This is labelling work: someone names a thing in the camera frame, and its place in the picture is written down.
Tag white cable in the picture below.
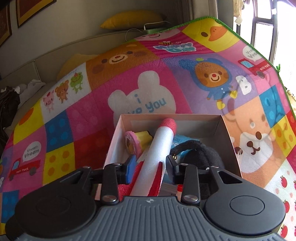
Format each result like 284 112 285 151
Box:
125 20 173 40

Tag colourful cartoon play mat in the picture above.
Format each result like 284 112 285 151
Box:
0 16 296 241

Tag white cloth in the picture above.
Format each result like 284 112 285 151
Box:
14 79 46 108

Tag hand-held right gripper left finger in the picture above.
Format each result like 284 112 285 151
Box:
69 155 137 206

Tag blue white tissue packet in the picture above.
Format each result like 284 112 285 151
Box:
171 134 201 160

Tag yellow pillow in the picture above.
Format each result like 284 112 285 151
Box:
100 11 163 30

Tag white red foam rocket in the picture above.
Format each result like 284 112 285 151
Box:
118 118 177 197

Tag dark clothes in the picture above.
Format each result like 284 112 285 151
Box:
0 86 21 149

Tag pink cardboard box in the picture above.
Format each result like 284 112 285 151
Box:
95 113 243 202

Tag dark window frame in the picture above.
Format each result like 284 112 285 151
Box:
240 0 296 65

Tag black plush toy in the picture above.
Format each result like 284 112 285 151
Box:
170 139 228 197

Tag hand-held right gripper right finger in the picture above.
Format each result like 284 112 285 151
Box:
166 155 243 205

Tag beige curtain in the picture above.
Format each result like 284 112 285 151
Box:
192 0 219 22

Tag gold framed wall picture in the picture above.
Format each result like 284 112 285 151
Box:
16 0 57 28
0 5 12 47

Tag yellow pink doll toy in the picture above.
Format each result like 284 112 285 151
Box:
124 130 153 155

